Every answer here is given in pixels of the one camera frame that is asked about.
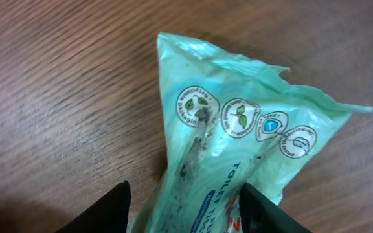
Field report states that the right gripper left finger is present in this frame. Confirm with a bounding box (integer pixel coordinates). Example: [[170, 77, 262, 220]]
[[56, 181, 131, 233]]

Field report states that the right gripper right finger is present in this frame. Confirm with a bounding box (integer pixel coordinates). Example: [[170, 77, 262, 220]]
[[239, 183, 311, 233]]

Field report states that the teal wet wipes pack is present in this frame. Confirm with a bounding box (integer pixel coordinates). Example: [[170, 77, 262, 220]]
[[129, 32, 372, 232]]

